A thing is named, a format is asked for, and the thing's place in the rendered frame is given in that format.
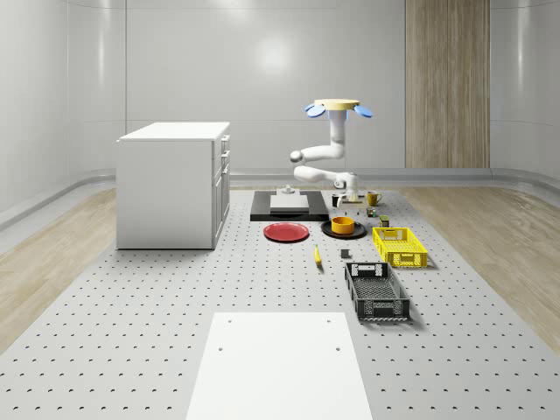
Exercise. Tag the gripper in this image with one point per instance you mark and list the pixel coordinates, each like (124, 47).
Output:
(353, 196)

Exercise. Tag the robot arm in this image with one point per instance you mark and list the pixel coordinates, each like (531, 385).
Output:
(321, 151)

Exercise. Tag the black mug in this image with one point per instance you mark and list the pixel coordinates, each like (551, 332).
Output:
(337, 200)

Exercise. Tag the yellow mug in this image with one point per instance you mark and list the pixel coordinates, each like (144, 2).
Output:
(372, 199)

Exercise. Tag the puzzle cube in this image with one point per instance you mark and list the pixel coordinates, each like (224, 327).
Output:
(372, 212)

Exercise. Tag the yellow bowl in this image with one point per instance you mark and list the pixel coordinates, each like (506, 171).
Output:
(342, 226)

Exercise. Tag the black plate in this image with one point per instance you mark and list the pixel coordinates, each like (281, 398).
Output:
(359, 230)

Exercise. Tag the flat-sided can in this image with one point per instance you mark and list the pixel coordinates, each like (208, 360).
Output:
(384, 220)

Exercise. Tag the grey cube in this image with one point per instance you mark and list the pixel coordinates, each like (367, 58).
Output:
(346, 254)

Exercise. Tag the banana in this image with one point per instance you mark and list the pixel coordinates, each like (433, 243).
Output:
(317, 256)

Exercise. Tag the red plate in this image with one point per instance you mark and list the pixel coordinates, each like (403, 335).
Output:
(286, 232)

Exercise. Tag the yellow basket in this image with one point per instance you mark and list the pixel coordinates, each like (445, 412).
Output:
(400, 257)

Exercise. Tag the black stove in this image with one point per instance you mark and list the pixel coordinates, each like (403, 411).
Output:
(262, 207)

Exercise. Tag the dark grey basket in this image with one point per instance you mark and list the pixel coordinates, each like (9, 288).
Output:
(377, 291)

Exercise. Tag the white cabinet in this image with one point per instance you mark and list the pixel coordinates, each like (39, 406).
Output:
(166, 192)

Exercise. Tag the white board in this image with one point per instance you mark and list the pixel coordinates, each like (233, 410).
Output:
(280, 372)

